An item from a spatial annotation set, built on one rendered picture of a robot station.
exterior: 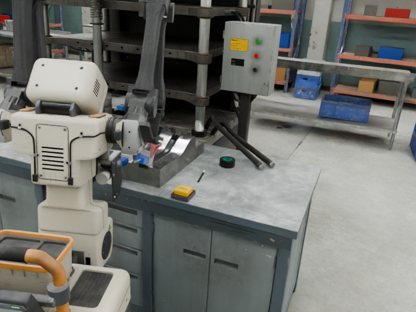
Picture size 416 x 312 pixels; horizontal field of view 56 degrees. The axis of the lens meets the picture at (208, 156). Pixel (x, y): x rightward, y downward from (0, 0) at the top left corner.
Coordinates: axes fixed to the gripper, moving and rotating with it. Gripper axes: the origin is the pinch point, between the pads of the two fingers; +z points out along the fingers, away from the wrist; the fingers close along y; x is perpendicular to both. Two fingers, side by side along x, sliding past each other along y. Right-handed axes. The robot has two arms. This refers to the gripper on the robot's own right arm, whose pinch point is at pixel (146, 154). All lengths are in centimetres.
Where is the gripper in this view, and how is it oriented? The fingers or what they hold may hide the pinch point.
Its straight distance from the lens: 175.4
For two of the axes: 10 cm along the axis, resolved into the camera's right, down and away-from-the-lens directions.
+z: -2.4, 9.3, 2.7
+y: -9.0, -3.2, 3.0
